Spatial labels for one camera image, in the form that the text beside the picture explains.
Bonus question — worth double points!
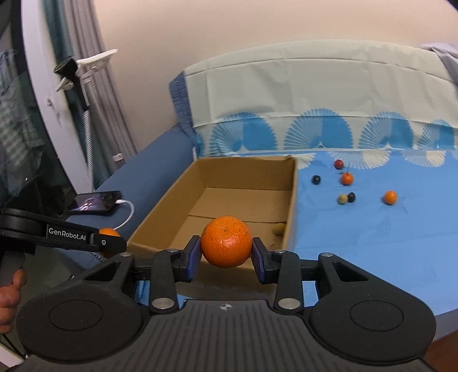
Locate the orange round fruit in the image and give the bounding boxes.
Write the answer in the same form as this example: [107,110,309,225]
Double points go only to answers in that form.
[98,228,120,259]

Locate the yellow-green round fruit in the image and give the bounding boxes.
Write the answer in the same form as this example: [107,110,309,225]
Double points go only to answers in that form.
[272,222,287,236]

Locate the small beige fruit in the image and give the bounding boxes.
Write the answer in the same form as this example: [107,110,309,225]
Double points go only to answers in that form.
[338,195,348,205]

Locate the small black fruit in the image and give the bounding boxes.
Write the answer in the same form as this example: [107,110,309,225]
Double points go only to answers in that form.
[312,175,321,185]
[347,192,356,203]

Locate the orange fruit with stem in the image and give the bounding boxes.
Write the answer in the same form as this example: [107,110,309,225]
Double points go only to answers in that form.
[340,172,354,186]

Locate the small dark red fruit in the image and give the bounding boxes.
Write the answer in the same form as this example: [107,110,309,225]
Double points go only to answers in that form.
[334,160,344,170]

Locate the small orange fruit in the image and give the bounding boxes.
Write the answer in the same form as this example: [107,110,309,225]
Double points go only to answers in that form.
[383,190,397,205]

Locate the person's left hand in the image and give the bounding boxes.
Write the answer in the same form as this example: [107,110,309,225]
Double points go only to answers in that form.
[0,268,27,334]

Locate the black smartphone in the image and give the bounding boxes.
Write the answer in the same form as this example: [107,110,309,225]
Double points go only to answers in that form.
[67,191,122,215]

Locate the blue sofa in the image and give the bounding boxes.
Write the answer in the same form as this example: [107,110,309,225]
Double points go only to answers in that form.
[64,70,201,272]

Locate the brown cardboard box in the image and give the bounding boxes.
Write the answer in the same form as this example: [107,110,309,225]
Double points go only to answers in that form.
[127,156,297,258]

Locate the blue patterned sheet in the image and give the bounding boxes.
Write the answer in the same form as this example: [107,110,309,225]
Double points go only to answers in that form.
[135,39,458,317]

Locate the white clip stand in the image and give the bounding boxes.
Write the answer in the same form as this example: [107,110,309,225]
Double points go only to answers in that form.
[54,49,118,92]

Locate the light grey cloth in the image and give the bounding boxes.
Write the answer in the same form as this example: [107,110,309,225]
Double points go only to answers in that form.
[421,43,458,83]

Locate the white charging cable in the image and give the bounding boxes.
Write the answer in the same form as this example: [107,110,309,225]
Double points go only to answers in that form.
[112,198,135,231]

